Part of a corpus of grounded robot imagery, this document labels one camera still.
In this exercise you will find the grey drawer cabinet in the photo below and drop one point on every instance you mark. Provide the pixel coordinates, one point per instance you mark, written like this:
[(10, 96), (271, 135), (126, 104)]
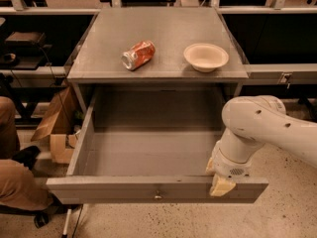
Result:
[(155, 33)]

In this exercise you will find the white metal pole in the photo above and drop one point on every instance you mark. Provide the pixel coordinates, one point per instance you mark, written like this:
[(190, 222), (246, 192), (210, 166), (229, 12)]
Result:
[(66, 224)]

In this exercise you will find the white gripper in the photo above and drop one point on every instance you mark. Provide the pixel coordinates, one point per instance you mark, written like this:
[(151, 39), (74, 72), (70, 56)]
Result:
[(228, 167)]

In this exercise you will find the light wooden box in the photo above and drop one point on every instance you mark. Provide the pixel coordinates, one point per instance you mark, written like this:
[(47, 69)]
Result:
[(62, 147)]

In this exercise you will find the grey top drawer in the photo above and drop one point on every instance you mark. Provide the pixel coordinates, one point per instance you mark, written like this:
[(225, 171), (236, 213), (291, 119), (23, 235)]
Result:
[(144, 145)]

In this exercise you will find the person's leg in khaki trousers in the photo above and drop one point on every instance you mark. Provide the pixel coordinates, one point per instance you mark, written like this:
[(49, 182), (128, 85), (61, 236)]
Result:
[(18, 188)]

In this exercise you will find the black shoe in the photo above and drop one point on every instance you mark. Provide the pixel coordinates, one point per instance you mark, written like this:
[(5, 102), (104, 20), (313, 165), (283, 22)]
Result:
[(27, 156)]

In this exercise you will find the white paper bowl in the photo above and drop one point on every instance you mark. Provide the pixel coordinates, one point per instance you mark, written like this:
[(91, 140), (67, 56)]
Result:
[(205, 57)]

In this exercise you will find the brown cardboard box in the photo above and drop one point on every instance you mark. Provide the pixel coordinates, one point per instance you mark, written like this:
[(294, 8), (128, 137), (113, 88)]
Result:
[(59, 118)]

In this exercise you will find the black office chair base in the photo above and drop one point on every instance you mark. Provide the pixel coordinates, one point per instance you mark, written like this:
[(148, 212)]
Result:
[(41, 217)]

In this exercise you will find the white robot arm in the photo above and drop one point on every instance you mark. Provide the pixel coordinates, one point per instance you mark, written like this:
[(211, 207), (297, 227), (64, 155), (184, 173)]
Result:
[(250, 122)]

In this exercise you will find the crushed orange soda can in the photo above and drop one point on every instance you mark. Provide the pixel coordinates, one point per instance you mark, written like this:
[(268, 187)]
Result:
[(138, 54)]

